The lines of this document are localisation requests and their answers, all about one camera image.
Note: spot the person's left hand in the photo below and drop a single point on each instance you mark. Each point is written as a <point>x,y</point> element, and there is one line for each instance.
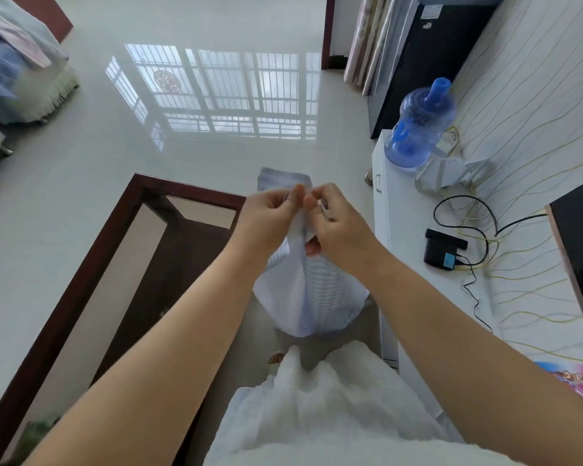
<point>260,223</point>

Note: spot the person's right hand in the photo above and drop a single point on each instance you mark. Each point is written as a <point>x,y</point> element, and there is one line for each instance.
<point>347,232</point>

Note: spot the person's left thumb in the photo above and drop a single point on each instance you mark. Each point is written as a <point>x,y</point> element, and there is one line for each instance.
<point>295,195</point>

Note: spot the person's right thumb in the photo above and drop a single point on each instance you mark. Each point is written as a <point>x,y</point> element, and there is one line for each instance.
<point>311,207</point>

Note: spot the white blue striped shirt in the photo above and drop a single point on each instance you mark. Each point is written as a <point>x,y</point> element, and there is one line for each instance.
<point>316,296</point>

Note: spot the person's left forearm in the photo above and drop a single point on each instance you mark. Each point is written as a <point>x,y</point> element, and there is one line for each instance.
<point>165,363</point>

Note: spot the person's right forearm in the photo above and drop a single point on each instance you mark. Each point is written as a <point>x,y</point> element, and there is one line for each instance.
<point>466,363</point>

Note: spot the white low cabinet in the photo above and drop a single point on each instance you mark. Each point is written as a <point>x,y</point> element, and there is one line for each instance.
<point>403,223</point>

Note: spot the blue water jug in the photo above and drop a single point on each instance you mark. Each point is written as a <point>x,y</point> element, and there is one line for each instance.
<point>420,126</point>

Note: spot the black router box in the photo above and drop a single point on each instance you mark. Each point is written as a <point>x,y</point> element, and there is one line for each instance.
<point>442,252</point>

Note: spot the person's foot in sandal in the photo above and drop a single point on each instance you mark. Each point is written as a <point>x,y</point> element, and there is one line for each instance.
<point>275,359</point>

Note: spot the black tall cabinet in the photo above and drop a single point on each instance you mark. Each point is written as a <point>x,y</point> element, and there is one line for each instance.
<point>432,53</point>

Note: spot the person's white fluffy dress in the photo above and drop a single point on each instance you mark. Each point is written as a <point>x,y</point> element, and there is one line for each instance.
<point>330,412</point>

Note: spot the dark wood glass coffee table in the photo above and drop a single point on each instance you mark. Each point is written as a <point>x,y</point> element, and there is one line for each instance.
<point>97,266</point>

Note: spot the black television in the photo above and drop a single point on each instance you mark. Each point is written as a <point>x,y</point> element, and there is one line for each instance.
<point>580,237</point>

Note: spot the bed with piled blankets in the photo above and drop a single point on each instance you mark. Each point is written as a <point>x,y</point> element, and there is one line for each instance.
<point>14,67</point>

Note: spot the colourful picture sticker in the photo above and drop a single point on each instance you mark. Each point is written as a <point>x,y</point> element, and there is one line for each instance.
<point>575,380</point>

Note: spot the green cloth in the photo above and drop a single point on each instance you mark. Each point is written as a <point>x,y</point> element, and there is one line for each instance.
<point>34,439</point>

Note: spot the dark red door frame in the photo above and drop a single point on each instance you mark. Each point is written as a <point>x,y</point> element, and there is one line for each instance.
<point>328,29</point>

